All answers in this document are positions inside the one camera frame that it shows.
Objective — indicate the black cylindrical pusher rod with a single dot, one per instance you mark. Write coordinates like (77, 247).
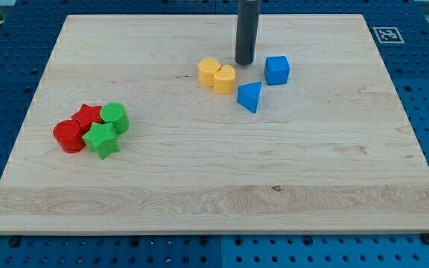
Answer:
(246, 33)

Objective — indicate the blue cube block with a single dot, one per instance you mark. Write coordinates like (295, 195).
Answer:
(276, 70)

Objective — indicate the yellow hexagon block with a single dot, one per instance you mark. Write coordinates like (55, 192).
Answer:
(206, 68)

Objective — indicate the yellow heart block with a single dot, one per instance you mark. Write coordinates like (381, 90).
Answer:
(224, 80)

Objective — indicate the blue triangular prism block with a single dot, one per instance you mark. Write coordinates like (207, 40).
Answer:
(248, 96)

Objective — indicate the white fiducial marker tag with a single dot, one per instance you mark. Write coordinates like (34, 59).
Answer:
(388, 35)

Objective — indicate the light wooden board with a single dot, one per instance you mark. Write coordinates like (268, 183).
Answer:
(329, 152)

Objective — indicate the green cylinder block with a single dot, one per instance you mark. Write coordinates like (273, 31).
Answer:
(116, 114)

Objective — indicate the red star block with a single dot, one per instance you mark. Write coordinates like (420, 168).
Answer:
(87, 115)

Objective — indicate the green star block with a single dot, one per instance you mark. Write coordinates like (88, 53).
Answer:
(102, 139)

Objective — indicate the red cylinder block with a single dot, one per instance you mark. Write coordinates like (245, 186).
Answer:
(69, 136)

